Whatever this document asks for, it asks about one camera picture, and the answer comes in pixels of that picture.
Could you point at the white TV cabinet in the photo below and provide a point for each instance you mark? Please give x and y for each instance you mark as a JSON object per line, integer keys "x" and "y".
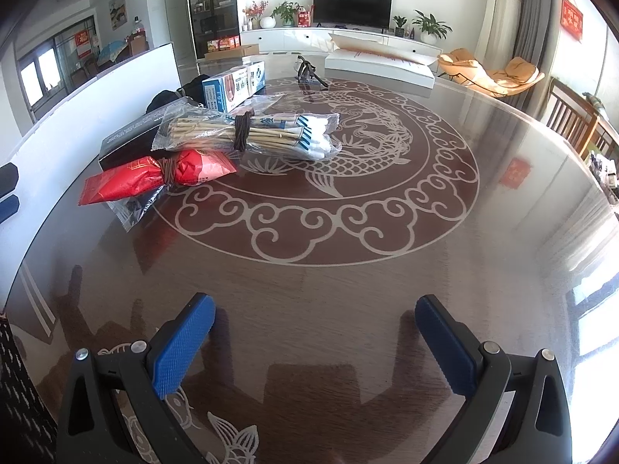
{"x": 290, "y": 38}

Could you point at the black cloth bundle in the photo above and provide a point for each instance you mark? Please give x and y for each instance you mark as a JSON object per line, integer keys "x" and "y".
{"x": 167, "y": 99}

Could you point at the red gift box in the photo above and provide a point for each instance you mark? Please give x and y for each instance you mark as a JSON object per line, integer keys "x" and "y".
{"x": 304, "y": 18}

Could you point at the white vase with red flowers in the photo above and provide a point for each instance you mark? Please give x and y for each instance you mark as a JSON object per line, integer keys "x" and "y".
{"x": 267, "y": 22}

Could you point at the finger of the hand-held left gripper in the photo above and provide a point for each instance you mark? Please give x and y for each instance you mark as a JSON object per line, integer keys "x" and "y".
{"x": 7, "y": 174}
{"x": 7, "y": 208}

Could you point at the framed wall painting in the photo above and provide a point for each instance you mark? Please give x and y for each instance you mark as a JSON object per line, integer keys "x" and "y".
{"x": 117, "y": 9}

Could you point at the black box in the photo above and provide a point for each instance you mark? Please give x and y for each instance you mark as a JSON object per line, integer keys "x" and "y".
{"x": 126, "y": 139}

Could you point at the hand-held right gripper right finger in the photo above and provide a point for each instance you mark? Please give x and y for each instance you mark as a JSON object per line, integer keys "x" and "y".
{"x": 447, "y": 348}

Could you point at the small potted plant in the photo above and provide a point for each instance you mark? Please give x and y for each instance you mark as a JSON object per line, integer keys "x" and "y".
{"x": 399, "y": 25}

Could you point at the covered standing air conditioner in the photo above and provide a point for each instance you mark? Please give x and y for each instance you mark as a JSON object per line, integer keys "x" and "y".
{"x": 498, "y": 19}

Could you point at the phone case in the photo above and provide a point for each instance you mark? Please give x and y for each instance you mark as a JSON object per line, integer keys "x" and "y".
{"x": 133, "y": 210}

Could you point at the black eyeglasses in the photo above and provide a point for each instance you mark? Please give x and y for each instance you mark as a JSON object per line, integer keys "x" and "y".
{"x": 305, "y": 68}

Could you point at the blue cloth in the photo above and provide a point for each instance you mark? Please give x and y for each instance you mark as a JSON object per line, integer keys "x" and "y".
{"x": 111, "y": 51}

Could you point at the white cardboard partition board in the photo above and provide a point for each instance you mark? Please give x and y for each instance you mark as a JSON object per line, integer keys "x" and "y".
{"x": 96, "y": 106}

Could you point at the dark glass display cabinet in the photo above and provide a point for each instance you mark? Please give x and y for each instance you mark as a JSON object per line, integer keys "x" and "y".
{"x": 213, "y": 5}

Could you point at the wooden chair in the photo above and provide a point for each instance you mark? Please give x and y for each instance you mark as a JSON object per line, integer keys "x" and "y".
{"x": 566, "y": 111}

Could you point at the orange lounge chair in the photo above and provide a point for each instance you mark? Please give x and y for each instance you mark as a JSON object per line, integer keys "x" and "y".
{"x": 488, "y": 75}

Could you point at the red snack packet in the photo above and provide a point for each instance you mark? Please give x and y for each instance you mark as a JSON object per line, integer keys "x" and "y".
{"x": 193, "y": 169}

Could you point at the orange snack boxes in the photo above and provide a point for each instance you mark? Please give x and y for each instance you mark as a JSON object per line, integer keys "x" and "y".
{"x": 223, "y": 44}

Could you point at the large leafy potted plant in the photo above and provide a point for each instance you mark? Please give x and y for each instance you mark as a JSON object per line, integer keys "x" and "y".
{"x": 429, "y": 26}

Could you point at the cardboard box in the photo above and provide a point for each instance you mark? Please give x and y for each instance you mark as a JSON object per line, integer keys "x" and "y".
{"x": 246, "y": 50}

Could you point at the red wall hanging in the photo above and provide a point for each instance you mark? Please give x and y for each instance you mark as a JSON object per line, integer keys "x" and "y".
{"x": 572, "y": 18}

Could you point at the blue and white box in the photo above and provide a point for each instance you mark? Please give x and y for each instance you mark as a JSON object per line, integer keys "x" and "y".
{"x": 232, "y": 87}

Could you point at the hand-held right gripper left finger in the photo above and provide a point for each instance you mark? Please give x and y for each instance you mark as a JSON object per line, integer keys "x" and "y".
{"x": 186, "y": 343}

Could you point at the dark patterned cloth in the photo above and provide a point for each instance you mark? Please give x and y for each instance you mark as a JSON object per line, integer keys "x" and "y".
{"x": 19, "y": 396}

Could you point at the black television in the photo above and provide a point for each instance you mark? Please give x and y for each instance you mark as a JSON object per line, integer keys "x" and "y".
{"x": 352, "y": 7}

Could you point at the green potted plant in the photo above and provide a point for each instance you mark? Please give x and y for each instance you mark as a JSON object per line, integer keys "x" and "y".
{"x": 286, "y": 12}

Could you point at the red door poster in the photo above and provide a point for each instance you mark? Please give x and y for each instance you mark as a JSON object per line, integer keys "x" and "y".
{"x": 83, "y": 41}

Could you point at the cluttered wooden side table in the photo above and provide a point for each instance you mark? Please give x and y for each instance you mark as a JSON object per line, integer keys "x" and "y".
{"x": 604, "y": 154}

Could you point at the grey curtain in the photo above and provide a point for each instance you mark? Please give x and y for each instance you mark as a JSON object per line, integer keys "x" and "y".
{"x": 537, "y": 24}

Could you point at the bag of wooden chopsticks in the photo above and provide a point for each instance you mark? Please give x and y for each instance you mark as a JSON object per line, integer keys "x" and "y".
{"x": 271, "y": 133}

